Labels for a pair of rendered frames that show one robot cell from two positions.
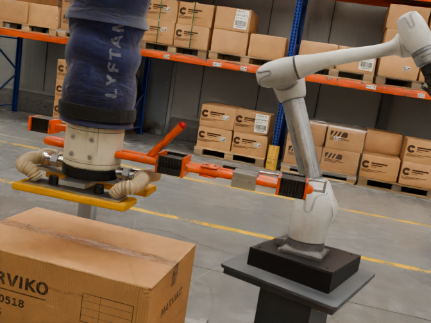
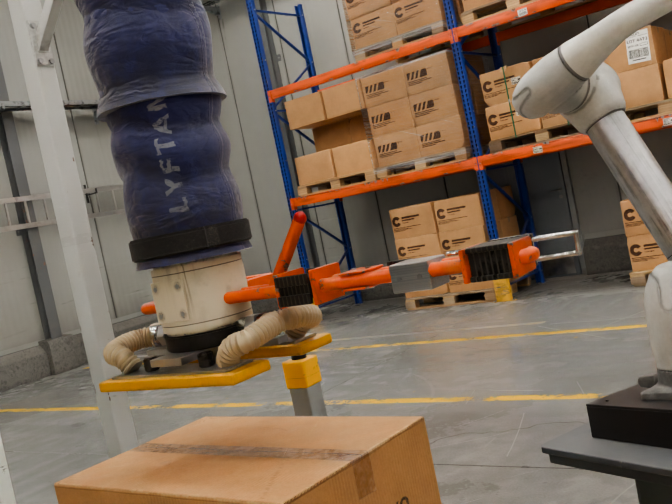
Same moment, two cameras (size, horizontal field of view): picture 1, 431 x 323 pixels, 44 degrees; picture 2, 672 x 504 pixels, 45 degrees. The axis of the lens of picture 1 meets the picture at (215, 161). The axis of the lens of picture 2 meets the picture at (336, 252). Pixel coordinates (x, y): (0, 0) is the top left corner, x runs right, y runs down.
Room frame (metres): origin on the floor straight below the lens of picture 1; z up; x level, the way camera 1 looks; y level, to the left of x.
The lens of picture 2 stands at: (0.29, -0.52, 1.35)
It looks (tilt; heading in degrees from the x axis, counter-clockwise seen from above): 3 degrees down; 25
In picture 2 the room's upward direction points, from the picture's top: 12 degrees counter-clockwise
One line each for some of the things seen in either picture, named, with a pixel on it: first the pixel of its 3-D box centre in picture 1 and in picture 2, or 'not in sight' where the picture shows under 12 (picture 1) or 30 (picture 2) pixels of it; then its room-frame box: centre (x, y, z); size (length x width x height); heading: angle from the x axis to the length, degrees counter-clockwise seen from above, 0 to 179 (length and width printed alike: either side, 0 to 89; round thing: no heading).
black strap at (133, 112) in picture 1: (98, 110); (192, 239); (1.55, 0.37, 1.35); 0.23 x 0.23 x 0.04
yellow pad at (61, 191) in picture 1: (76, 188); (179, 368); (1.46, 0.38, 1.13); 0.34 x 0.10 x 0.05; 81
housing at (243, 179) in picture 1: (245, 179); (419, 274); (1.47, -0.09, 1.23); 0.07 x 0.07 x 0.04; 81
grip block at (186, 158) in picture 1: (173, 163); (309, 285); (1.51, 0.12, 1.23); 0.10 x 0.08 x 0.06; 171
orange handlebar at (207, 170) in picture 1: (167, 154); (323, 276); (1.64, 0.15, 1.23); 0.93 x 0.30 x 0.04; 81
